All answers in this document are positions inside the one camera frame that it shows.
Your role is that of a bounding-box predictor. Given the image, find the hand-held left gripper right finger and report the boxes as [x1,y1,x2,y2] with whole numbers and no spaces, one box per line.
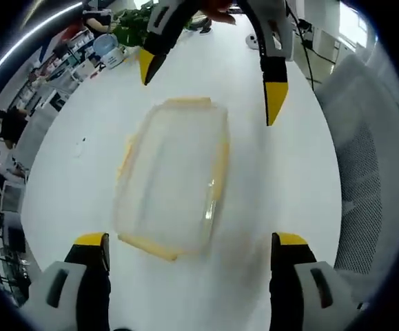
[269,232,372,331]

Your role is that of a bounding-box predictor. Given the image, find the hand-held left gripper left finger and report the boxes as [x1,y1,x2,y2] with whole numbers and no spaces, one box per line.
[26,232,112,331]

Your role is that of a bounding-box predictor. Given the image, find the clear plastic buckle container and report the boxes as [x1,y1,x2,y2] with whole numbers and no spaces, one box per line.
[110,96,232,263]

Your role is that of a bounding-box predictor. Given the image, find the person's right hand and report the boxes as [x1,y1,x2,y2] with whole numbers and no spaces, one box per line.
[202,0,238,26]

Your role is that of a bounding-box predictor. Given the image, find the small white device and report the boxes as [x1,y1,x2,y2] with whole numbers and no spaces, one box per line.
[245,32,261,50]

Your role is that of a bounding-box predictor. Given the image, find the green potted plant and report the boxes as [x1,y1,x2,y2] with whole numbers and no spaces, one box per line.
[112,8,195,48]

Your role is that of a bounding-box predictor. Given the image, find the blue and white kettle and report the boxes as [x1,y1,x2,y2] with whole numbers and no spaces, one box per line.
[92,33,128,70]

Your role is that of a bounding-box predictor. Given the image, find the white storage shelf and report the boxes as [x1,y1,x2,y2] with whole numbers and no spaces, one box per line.
[12,30,94,111]

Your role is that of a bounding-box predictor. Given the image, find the white office chair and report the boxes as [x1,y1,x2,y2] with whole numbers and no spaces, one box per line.
[1,181,27,214]

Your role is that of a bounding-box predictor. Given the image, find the grey mesh office chair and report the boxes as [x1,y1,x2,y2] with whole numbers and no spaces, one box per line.
[314,53,399,277]

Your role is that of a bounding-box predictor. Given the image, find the ceiling light strip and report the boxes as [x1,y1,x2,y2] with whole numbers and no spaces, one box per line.
[0,1,85,101]

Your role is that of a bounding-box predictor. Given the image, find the black cable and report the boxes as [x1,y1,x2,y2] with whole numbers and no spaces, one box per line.
[285,0,338,91]

